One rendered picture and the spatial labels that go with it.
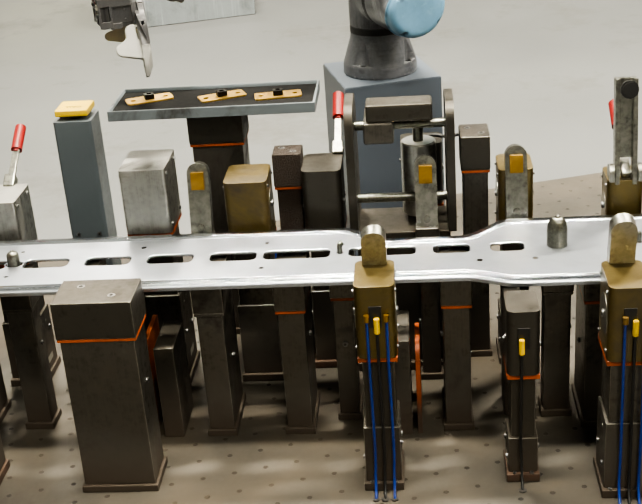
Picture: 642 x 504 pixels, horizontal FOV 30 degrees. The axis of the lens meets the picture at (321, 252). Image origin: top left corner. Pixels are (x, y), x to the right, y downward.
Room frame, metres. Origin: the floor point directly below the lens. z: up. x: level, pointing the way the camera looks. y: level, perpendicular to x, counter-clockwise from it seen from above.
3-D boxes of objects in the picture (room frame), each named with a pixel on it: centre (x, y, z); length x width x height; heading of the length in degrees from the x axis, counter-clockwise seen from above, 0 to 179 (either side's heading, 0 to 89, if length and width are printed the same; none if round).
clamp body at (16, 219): (1.96, 0.54, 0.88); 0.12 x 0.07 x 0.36; 175
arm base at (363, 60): (2.40, -0.15, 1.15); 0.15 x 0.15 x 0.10
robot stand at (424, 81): (2.40, -0.15, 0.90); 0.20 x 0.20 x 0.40; 11
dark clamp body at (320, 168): (1.95, -0.01, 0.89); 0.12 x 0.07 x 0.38; 175
